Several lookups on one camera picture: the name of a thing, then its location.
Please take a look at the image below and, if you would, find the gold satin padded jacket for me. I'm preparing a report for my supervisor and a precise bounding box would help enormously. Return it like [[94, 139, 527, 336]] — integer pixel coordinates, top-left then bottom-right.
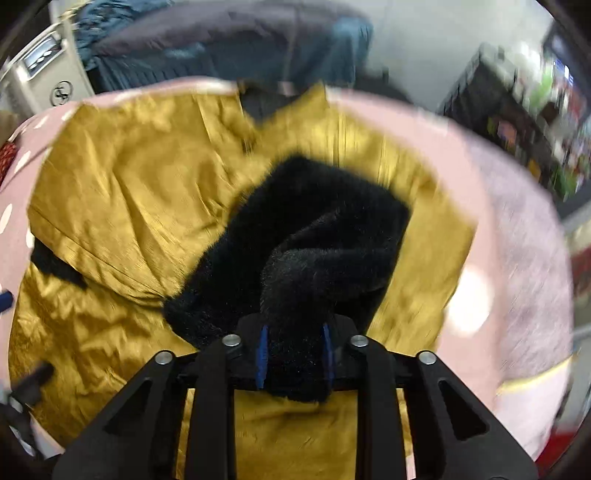
[[9, 87, 474, 479]]

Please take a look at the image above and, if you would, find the pink polka dot bedsheet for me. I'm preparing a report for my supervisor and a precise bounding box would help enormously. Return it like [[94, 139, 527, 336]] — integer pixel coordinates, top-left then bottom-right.
[[1, 82, 569, 456]]

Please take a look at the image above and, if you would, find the grey knitted blanket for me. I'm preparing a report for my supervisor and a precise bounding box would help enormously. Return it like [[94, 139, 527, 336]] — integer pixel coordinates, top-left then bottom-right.
[[465, 133, 573, 381]]

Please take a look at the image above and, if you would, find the red floral folded cloth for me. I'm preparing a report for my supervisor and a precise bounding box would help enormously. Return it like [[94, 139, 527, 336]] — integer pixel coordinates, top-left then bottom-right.
[[0, 141, 18, 184]]

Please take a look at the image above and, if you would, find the white machine with display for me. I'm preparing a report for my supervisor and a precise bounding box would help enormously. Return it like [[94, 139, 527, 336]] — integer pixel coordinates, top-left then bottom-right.
[[1, 20, 94, 119]]

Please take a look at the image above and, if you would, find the blue skirted massage bed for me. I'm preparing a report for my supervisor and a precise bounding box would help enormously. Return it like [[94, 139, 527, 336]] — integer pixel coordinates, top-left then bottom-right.
[[95, 18, 374, 91]]

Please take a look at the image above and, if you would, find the blue crumpled cloth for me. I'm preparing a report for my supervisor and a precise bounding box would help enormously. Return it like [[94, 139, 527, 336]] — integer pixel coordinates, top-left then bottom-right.
[[74, 0, 172, 71]]

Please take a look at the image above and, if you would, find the grey quilt on bed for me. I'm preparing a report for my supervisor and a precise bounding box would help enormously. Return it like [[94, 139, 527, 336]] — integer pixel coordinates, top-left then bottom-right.
[[94, 1, 373, 56]]

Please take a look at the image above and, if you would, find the black wire shelf rack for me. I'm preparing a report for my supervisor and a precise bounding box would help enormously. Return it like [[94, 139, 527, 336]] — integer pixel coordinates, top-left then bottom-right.
[[439, 43, 590, 203]]

